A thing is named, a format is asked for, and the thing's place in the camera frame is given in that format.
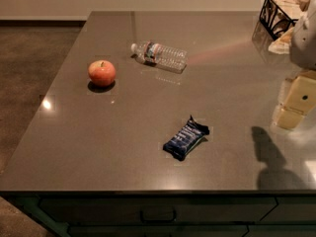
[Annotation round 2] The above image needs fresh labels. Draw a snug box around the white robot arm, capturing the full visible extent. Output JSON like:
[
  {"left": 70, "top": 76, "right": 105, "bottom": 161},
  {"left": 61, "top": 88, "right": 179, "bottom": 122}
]
[{"left": 274, "top": 1, "right": 316, "bottom": 130}]

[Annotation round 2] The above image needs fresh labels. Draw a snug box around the white napkin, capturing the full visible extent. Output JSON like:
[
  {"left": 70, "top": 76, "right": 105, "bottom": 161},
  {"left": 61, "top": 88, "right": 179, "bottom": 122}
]
[{"left": 268, "top": 28, "right": 294, "bottom": 54}]

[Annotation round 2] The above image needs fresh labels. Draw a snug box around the black drawer handle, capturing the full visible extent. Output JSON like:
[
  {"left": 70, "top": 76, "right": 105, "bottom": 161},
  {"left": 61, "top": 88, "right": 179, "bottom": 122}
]
[{"left": 139, "top": 209, "right": 177, "bottom": 224}]

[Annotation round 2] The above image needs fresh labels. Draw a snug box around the black wire napkin holder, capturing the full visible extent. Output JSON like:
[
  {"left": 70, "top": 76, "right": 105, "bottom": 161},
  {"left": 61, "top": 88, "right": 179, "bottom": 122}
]
[{"left": 259, "top": 0, "right": 310, "bottom": 40}]

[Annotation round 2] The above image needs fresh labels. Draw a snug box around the dark blue rxbar wrapper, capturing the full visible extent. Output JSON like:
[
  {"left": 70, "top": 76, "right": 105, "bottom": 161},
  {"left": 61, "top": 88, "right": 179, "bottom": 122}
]
[{"left": 163, "top": 117, "right": 209, "bottom": 161}]

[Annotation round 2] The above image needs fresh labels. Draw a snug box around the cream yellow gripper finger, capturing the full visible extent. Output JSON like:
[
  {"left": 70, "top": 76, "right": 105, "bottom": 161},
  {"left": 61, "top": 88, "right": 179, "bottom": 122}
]
[{"left": 276, "top": 70, "right": 316, "bottom": 130}]

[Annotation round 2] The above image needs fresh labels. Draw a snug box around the dark cabinet drawer front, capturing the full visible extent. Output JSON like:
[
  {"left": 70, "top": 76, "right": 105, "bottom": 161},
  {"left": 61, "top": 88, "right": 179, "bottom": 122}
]
[{"left": 39, "top": 197, "right": 277, "bottom": 225}]

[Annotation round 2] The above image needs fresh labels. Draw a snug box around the red apple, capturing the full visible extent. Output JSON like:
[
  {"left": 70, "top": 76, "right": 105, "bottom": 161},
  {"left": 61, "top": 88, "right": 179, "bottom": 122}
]
[{"left": 88, "top": 60, "right": 116, "bottom": 87}]

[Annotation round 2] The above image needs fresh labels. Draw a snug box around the clear plastic water bottle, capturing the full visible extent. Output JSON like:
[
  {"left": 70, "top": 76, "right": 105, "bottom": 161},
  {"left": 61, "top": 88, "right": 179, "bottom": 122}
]
[{"left": 130, "top": 40, "right": 187, "bottom": 73}]

